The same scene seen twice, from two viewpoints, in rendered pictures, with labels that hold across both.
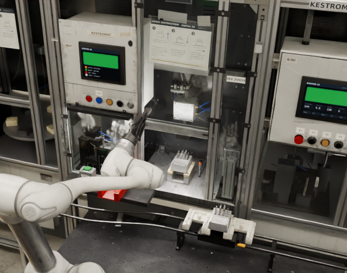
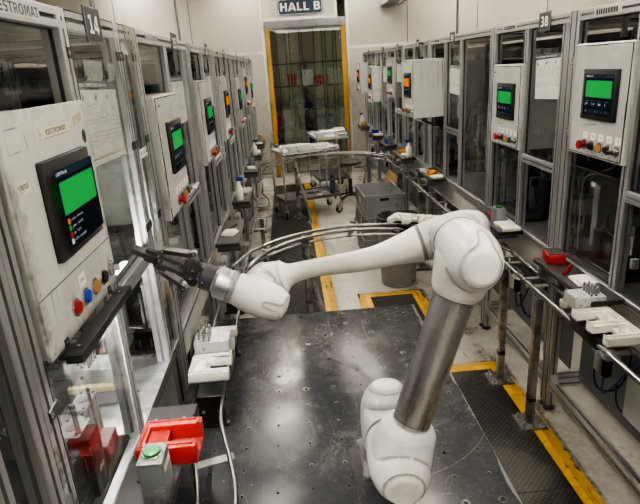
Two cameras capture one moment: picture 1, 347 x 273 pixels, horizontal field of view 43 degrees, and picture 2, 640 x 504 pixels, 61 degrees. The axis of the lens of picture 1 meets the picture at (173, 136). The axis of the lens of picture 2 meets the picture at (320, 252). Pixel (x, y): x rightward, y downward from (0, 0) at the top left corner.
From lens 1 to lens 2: 2.64 m
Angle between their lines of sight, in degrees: 97
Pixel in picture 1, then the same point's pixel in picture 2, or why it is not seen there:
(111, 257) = (274, 484)
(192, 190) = (147, 374)
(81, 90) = (63, 299)
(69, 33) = (18, 150)
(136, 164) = (271, 265)
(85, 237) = not seen: outside the picture
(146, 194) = (171, 411)
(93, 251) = not seen: outside the picture
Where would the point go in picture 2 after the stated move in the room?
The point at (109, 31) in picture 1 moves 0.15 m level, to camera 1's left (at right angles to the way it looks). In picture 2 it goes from (61, 118) to (55, 123)
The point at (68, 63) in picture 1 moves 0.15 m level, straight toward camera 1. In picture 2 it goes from (33, 239) to (117, 222)
